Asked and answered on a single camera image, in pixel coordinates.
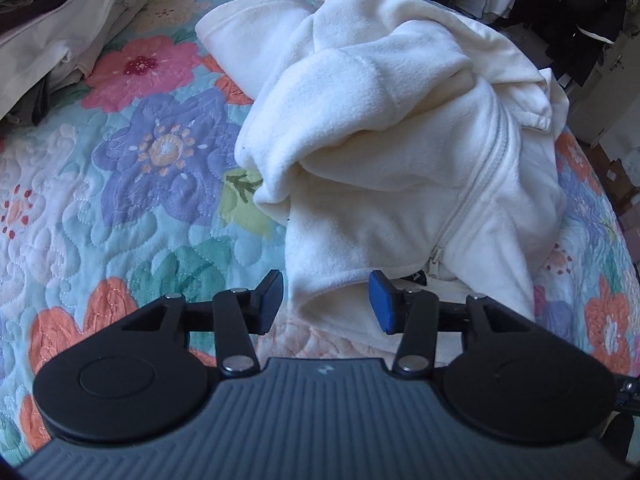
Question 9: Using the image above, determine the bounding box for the white fleece zip jacket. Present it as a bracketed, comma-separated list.
[195, 0, 568, 351]

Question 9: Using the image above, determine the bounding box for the pile of folded clothes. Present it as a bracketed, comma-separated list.
[1, 0, 148, 125]

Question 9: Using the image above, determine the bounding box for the floral quilted bedspread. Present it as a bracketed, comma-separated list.
[1, 0, 639, 466]

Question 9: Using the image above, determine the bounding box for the black track jacket white stripe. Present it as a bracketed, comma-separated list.
[533, 0, 627, 86]

